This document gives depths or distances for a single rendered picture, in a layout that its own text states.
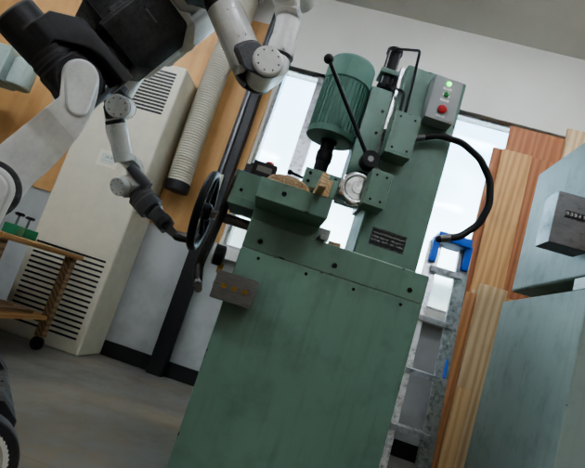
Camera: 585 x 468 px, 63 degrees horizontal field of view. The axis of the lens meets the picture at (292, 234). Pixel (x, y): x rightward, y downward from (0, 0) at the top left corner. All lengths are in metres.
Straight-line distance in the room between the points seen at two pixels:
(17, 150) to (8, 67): 2.19
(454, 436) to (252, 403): 1.45
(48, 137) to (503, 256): 2.42
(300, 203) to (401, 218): 0.44
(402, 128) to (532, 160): 1.75
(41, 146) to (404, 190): 1.09
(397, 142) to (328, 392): 0.81
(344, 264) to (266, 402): 0.46
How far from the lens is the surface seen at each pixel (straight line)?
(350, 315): 1.47
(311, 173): 1.69
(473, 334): 2.76
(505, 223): 3.06
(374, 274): 1.49
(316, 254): 1.46
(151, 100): 3.15
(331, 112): 1.73
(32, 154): 1.34
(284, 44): 1.31
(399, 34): 3.57
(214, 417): 1.47
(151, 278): 3.15
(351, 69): 1.81
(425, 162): 1.72
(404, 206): 1.66
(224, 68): 3.30
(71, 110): 1.33
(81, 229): 3.05
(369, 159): 1.61
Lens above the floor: 0.55
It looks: 10 degrees up
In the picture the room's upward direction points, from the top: 18 degrees clockwise
